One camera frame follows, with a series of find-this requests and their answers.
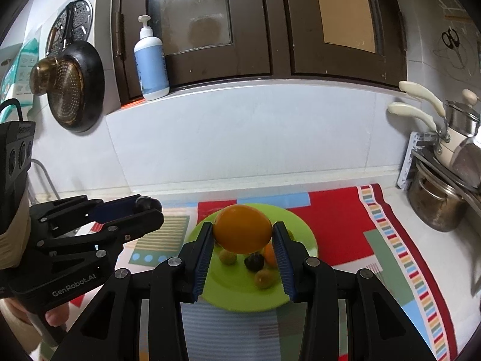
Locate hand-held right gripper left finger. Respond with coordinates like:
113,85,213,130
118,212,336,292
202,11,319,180
43,222,215,361

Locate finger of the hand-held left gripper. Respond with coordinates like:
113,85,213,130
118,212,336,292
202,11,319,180
35,211,165,268
32,194,163,234

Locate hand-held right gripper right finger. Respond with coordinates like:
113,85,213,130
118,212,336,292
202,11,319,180
273,221,457,361

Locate brown round fruit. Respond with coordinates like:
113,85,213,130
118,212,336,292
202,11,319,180
254,270,273,290

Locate dark avocado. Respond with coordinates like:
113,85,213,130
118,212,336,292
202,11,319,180
244,253,265,272

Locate green plate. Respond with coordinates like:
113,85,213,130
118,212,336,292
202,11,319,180
183,203,319,312

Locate large orange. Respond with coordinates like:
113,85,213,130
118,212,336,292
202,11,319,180
213,204,272,254

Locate person's left hand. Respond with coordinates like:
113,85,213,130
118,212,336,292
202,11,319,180
46,302,71,328

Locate small orange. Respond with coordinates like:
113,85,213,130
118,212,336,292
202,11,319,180
262,242,280,269

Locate colourful patterned mat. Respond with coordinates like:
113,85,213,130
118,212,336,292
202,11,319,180
113,184,459,361

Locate metal faucet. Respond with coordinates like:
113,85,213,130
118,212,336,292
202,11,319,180
29,158,61,200

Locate black frying pan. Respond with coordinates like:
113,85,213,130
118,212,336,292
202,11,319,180
47,41,105,133

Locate blue white pump bottle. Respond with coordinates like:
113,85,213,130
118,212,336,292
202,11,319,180
134,14,170,101

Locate large steel pot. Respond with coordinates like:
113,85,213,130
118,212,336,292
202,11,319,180
407,161,469,233

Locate metal steamer plate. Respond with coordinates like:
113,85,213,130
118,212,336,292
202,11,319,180
45,0,94,59

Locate cream saucepan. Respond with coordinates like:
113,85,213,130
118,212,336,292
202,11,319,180
432,122,480,165

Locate glass pot lid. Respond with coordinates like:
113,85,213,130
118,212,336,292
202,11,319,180
450,137,481,191

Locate brown framed window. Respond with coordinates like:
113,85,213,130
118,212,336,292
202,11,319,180
95,0,285,108
280,0,409,91

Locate small steel pot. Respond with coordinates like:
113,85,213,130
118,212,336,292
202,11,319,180
444,99,481,138

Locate black scissors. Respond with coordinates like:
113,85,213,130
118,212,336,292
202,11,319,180
441,28,467,67

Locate black cable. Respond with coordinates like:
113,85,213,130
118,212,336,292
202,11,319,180
0,98,29,122

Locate white rack frame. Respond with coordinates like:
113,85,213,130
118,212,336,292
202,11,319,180
396,130,439,192

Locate teal wall poster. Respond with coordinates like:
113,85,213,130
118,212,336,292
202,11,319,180
0,38,42,110

